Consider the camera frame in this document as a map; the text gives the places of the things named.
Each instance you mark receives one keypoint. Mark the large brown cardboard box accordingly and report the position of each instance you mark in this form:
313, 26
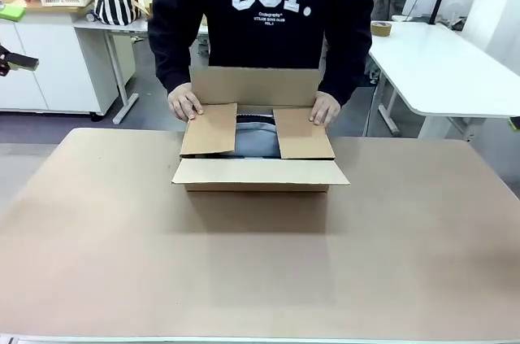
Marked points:
260, 173

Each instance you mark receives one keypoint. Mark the person's right forearm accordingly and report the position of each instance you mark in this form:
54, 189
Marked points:
172, 67

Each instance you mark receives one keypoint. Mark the person's left forearm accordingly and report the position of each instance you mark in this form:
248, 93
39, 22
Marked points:
345, 75

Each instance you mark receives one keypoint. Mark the small open cardboard box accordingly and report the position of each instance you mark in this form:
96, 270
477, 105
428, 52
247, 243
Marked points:
144, 8

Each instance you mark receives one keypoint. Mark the grey garment in box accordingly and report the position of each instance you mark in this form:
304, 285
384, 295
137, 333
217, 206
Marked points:
256, 140

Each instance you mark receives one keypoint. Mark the person's right hand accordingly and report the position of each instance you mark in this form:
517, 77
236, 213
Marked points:
185, 102

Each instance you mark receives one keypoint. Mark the person's left hand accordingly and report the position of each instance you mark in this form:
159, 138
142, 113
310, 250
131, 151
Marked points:
327, 110

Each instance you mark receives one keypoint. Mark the white cabinet with wooden top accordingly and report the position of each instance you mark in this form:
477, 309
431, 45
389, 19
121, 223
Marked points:
61, 67

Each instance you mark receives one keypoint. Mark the green sponge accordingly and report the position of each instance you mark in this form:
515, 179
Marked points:
12, 14

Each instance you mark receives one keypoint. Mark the large white table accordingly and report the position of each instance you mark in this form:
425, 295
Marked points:
438, 71

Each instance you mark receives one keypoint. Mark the white table with grey legs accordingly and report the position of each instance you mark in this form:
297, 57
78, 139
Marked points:
122, 24

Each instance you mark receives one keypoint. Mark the brown tape roll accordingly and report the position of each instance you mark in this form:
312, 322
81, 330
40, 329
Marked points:
382, 29

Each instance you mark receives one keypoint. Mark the person in black sweatshirt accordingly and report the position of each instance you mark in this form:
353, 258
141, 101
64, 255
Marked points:
264, 35

